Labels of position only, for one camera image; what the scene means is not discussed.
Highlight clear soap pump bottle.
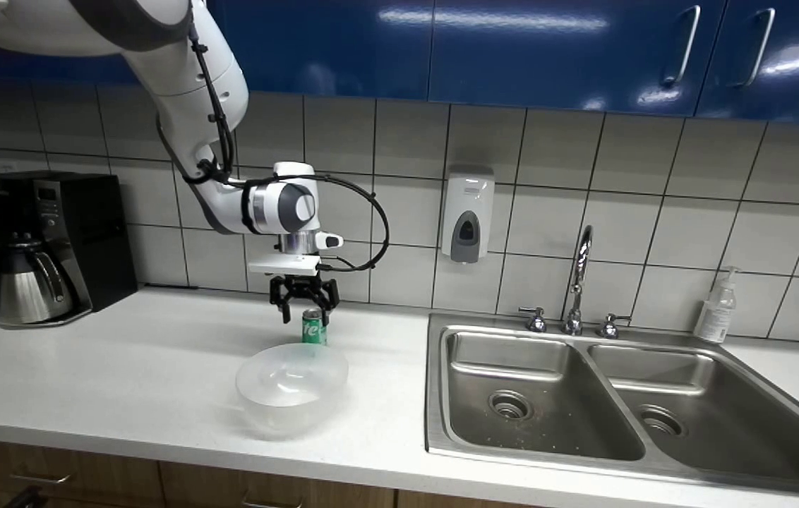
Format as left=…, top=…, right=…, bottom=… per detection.
left=696, top=270, right=738, bottom=345

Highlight stainless double sink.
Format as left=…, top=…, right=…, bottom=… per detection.
left=423, top=316, right=799, bottom=494

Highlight black coffee maker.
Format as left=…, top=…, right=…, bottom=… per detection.
left=0, top=170, right=140, bottom=326

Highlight green soda can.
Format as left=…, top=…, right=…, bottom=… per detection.
left=303, top=309, right=327, bottom=345

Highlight blue upper cabinets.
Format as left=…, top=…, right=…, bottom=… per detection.
left=0, top=0, right=799, bottom=122

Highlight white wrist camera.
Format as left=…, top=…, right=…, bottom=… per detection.
left=274, top=227, right=346, bottom=275

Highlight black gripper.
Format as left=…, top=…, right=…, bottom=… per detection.
left=270, top=275, right=339, bottom=326

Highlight steel coffee carafe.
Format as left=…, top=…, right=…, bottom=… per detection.
left=0, top=239, right=75, bottom=326

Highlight white wall soap dispenser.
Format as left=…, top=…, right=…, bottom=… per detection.
left=440, top=170, right=494, bottom=263

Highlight wooden lower cabinet drawers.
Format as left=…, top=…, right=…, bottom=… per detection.
left=0, top=443, right=524, bottom=508

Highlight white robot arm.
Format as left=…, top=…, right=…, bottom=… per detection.
left=0, top=0, right=342, bottom=322

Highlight chrome sink faucet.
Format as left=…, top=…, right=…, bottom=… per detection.
left=524, top=225, right=632, bottom=339

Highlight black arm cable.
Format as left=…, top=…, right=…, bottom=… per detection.
left=152, top=7, right=394, bottom=275

